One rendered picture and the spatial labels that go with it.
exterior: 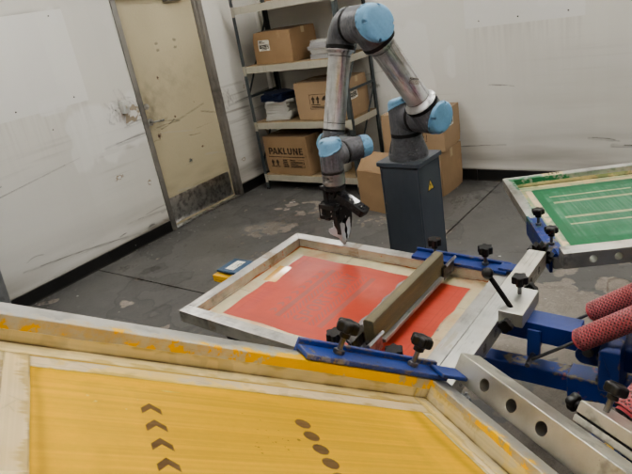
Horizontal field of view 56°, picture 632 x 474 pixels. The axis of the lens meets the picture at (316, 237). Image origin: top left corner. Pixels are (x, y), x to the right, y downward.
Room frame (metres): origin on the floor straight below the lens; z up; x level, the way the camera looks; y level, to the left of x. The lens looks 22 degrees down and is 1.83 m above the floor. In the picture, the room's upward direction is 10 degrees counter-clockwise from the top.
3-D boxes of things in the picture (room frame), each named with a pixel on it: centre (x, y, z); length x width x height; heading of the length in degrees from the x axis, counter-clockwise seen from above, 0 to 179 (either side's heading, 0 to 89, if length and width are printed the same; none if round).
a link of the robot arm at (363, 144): (1.92, -0.17, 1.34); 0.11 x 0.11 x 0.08; 31
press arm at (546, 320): (1.18, -0.49, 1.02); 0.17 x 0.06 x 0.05; 51
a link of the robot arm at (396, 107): (2.19, -0.41, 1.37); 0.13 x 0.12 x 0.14; 31
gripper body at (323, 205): (1.87, -0.08, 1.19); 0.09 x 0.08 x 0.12; 51
